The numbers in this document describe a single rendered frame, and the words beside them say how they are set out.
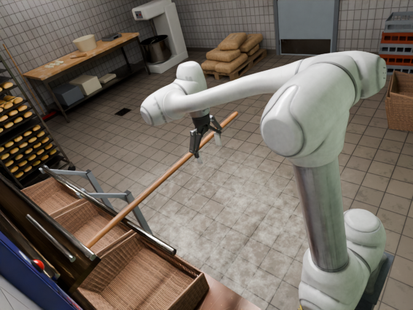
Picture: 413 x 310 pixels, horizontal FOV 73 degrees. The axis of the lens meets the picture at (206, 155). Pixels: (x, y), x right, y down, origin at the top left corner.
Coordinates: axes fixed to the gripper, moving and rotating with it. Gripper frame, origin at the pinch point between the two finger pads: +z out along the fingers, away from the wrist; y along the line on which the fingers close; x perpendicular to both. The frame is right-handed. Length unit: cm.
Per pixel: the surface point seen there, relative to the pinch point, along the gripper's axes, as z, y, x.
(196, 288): 65, -35, -4
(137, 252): 74, -38, 50
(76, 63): 52, 137, 443
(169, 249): 15.7, -41.0, -9.7
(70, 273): -7, -70, -6
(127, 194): 39, -22, 59
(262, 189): 134, 96, 44
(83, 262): -8, -66, -7
